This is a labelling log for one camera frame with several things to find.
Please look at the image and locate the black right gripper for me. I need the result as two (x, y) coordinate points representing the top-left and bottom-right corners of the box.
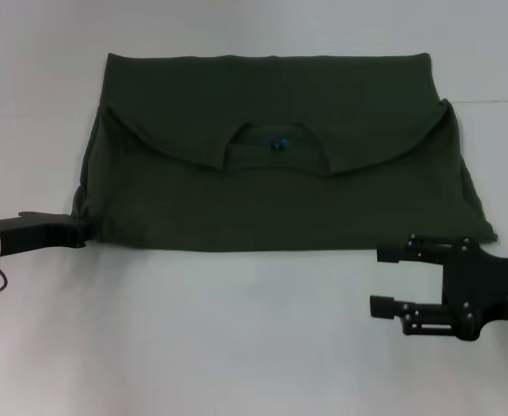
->
(368, 233), (508, 344)

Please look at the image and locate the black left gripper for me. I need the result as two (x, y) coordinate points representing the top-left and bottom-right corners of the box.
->
(0, 211), (88, 257)

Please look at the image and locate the dark green t-shirt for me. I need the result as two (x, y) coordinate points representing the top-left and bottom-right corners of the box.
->
(72, 51), (498, 253)

